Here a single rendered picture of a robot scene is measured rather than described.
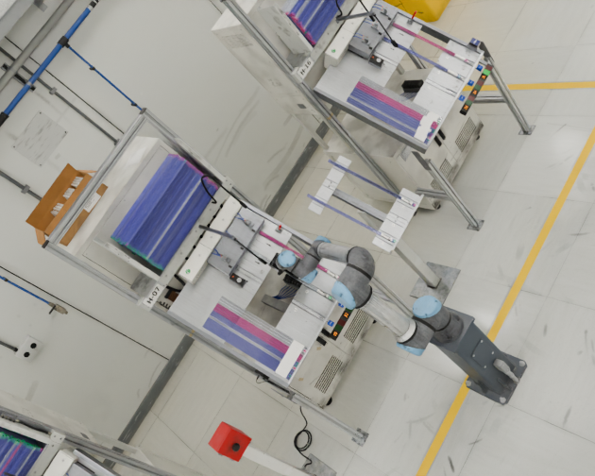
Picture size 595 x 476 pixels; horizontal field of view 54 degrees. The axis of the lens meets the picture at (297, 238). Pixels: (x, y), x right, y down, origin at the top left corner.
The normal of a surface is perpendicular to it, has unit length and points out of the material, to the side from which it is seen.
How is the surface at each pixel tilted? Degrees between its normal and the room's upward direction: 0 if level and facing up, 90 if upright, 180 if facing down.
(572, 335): 0
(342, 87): 45
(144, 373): 90
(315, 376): 90
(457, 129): 90
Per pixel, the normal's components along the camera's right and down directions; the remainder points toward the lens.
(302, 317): -0.01, -0.25
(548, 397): -0.61, -0.53
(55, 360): 0.61, 0.18
